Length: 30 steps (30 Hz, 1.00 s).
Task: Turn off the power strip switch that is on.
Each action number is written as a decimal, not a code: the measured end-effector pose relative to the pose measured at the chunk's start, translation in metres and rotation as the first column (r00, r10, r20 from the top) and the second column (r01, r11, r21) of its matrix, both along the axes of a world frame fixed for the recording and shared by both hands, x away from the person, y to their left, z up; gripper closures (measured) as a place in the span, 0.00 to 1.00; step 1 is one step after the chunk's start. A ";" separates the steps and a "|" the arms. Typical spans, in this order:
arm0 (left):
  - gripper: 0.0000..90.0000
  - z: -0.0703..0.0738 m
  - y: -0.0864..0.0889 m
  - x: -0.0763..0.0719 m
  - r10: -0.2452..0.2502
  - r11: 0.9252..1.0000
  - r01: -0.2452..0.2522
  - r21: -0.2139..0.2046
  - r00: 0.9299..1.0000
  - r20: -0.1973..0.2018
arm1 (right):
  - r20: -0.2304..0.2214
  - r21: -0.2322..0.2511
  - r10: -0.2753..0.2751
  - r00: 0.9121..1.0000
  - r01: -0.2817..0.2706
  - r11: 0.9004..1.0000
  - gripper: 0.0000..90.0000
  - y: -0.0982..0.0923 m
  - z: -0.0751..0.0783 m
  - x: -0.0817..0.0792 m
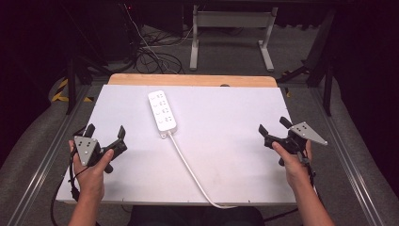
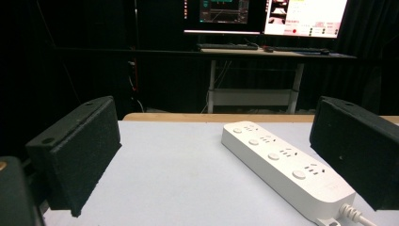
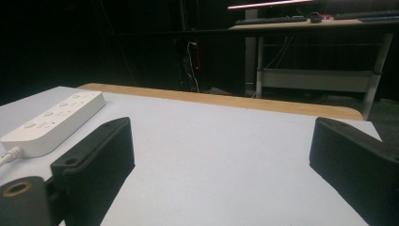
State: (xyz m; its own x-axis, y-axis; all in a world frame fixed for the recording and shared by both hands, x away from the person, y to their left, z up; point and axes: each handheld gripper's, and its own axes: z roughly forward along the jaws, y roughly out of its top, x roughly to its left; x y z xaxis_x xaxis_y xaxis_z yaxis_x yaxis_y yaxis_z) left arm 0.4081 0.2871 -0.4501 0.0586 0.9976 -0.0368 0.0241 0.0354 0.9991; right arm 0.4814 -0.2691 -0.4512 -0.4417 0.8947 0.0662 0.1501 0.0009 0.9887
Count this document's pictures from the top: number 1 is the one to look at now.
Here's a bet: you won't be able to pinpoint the black metal stand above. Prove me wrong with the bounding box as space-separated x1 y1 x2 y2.
64 46 109 116
276 8 337 118

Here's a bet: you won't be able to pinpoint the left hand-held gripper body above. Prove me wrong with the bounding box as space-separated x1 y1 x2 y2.
72 134 128 174

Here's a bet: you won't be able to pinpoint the white board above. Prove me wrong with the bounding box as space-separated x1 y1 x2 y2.
56 84 297 206

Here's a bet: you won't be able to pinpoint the person's right hand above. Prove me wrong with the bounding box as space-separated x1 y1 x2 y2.
271 139 314 190

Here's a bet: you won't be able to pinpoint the tangle of black floor cables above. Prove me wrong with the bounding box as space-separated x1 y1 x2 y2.
134 46 186 75

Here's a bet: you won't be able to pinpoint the aluminium floor rail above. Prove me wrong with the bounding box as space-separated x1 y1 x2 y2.
309 88 386 226
5 84 92 226

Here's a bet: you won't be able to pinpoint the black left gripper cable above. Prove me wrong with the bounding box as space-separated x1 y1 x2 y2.
50 146 102 226

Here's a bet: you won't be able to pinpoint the thin white floor cable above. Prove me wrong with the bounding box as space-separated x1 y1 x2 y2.
122 3 195 75

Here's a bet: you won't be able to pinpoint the person's left hand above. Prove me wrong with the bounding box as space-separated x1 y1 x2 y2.
68 139 116 202

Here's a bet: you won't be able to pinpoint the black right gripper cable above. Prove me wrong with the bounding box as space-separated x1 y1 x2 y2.
299 152 325 203

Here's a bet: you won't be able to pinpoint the white metal desk frame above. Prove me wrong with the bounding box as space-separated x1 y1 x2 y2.
188 4 279 73

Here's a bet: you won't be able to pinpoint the person's dark trousers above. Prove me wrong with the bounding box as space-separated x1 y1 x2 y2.
126 204 266 226

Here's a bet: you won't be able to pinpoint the white power strip cable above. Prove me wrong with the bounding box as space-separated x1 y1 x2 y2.
168 131 237 210

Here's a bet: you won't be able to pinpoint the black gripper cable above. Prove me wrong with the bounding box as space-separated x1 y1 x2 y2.
50 146 102 226
299 152 325 203

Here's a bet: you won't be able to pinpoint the yellow black hazard tape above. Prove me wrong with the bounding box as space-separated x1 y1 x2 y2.
51 77 94 104

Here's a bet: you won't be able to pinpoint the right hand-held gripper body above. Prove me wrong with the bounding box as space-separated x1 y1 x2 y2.
263 121 329 168

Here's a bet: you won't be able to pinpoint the black floor cable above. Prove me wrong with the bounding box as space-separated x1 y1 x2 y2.
263 206 299 223

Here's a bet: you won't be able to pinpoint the white power strip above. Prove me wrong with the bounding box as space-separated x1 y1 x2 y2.
147 89 179 139

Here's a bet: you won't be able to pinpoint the wooden table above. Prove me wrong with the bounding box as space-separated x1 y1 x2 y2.
106 73 279 89

